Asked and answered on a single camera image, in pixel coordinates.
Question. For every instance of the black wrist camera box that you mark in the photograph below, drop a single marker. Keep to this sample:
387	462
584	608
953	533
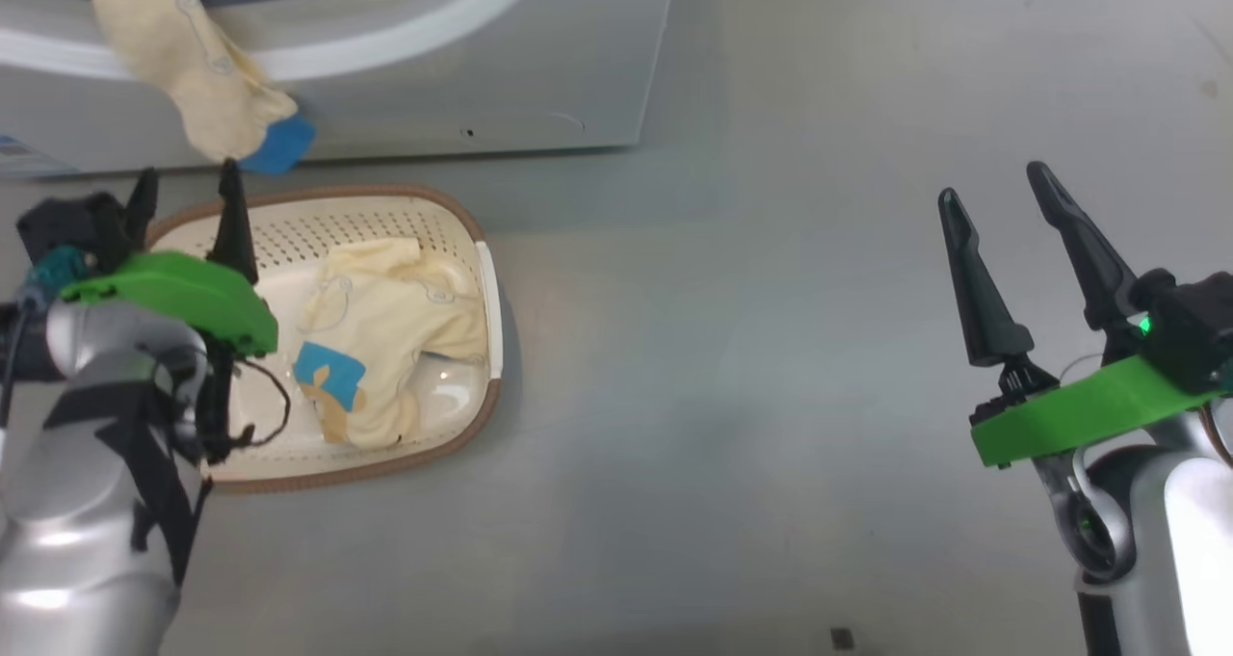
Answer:
72	223
1190	328

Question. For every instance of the cream perforated laundry basket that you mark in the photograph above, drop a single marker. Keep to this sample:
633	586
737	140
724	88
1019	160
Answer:
385	213

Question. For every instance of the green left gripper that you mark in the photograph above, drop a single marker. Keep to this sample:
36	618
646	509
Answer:
183	295

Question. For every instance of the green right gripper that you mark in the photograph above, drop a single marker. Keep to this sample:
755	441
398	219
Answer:
1069	420

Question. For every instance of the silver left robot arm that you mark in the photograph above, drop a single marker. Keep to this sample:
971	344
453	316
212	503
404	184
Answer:
67	502

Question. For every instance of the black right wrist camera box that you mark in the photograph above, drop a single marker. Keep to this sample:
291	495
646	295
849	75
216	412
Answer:
1190	328

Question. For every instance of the white front-load washing machine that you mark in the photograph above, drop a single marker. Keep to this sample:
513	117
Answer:
433	78

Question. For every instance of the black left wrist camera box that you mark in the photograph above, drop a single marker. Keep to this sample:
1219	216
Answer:
72	223

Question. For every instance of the yellow garment with lion print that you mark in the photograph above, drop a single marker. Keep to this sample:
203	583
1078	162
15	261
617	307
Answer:
385	338

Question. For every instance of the yellow garment with blue cuff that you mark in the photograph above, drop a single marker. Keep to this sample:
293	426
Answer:
193	68

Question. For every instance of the blue energy label sticker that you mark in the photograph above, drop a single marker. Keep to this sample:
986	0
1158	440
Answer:
29	160

